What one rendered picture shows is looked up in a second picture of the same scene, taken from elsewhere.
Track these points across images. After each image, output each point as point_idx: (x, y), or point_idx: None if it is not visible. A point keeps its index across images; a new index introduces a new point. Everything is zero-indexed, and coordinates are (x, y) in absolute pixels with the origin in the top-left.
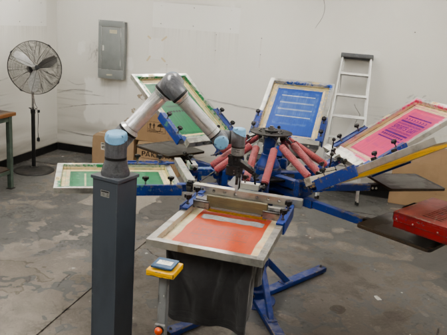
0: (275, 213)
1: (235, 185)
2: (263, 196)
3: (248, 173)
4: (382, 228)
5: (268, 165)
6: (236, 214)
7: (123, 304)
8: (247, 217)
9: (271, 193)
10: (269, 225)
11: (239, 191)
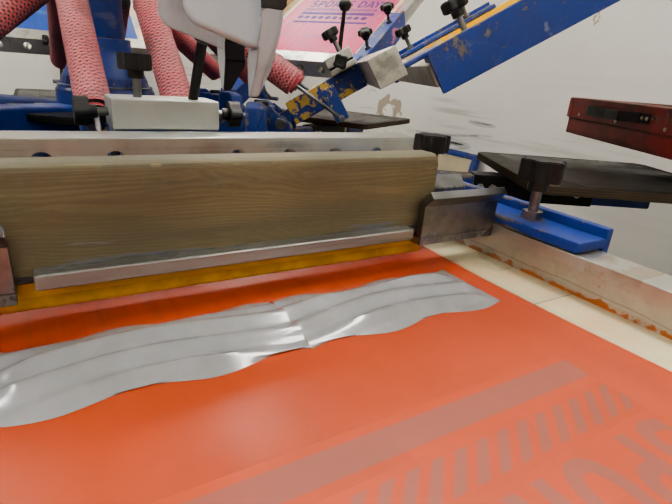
0: (491, 195)
1: (270, 12)
2: (270, 145)
3: (97, 79)
4: (585, 181)
5: (163, 44)
6: (254, 267)
7: None
8: (325, 261)
9: (281, 132)
10: (475, 272)
11: (141, 137)
